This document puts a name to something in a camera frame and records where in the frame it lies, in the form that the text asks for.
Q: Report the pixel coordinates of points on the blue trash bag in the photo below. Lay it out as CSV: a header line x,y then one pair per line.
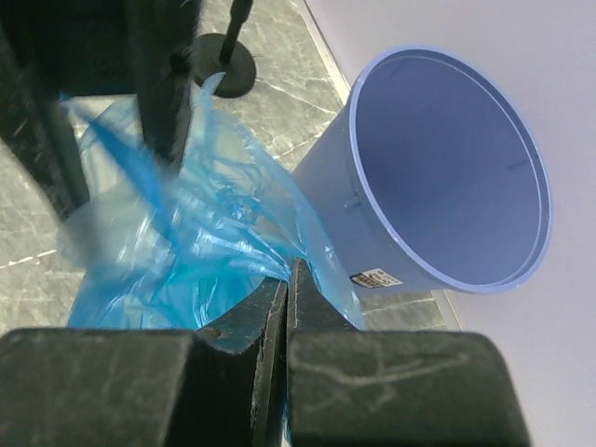
x,y
166,248

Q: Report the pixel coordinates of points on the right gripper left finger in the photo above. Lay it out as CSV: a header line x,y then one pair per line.
x,y
223,385

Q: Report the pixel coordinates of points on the beige microphone on stand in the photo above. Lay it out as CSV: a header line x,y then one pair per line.
x,y
223,53

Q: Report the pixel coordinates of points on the blue plastic trash bin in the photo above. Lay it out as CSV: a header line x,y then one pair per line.
x,y
429,180

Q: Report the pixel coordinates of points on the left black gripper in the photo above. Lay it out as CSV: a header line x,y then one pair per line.
x,y
91,48

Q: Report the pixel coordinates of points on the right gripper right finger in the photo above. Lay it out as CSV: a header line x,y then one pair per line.
x,y
348,387

